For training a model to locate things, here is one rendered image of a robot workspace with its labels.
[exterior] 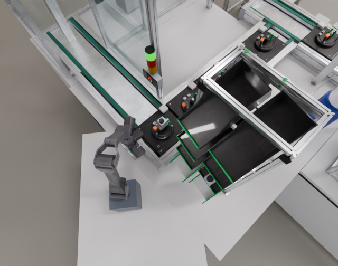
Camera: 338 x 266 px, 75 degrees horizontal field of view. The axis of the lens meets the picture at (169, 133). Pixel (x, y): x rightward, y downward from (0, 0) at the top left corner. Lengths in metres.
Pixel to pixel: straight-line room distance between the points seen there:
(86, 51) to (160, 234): 1.39
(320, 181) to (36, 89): 2.94
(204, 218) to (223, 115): 0.77
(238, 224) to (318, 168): 0.62
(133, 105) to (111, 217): 0.71
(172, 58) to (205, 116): 1.08
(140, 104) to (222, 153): 0.89
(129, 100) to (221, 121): 0.91
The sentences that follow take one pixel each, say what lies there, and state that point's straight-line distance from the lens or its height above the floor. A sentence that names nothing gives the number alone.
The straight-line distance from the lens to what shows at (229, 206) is 1.41.
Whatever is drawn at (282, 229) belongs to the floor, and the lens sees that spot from 2.44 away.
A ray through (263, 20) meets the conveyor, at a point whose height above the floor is 0.93.
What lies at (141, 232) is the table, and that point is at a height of 0.86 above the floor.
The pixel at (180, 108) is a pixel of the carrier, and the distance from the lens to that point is 1.42.
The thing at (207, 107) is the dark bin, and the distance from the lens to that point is 0.77.
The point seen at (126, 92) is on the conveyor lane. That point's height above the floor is 0.92.
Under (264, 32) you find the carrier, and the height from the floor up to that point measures 0.97.
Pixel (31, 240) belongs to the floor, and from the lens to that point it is 2.58.
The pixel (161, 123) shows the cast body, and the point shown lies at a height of 1.09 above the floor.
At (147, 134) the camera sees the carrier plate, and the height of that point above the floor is 0.97.
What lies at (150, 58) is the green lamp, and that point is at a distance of 1.12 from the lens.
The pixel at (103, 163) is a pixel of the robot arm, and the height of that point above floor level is 1.45.
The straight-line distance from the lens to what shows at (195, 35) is 1.97.
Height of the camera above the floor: 2.22
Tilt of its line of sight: 68 degrees down
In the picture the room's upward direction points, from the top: 3 degrees counter-clockwise
